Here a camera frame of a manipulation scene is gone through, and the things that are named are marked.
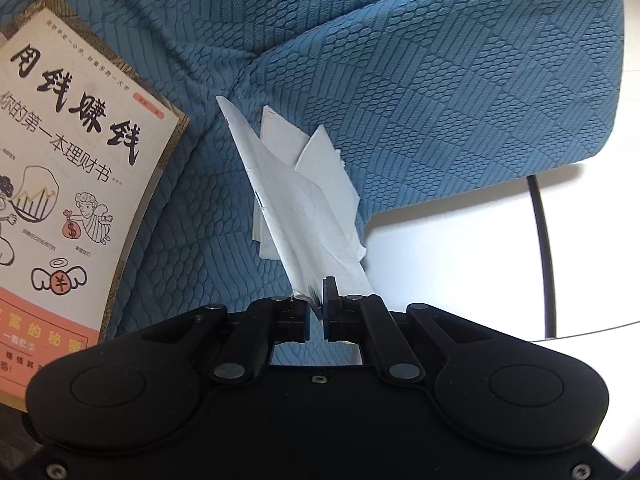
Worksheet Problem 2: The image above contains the white cartoon-cover book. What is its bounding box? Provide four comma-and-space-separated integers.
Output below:
0, 7, 191, 411

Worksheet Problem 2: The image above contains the white paper sheet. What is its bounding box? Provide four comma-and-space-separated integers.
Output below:
295, 127, 368, 261
252, 105, 313, 261
216, 95, 376, 321

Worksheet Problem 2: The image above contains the blue textured sofa cover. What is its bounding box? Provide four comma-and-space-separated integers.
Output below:
0, 0, 628, 366

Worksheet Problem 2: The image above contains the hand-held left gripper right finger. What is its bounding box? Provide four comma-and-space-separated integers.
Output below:
322, 276, 481, 381

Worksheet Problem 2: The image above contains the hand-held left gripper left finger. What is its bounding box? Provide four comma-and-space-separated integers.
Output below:
137, 295, 311, 386

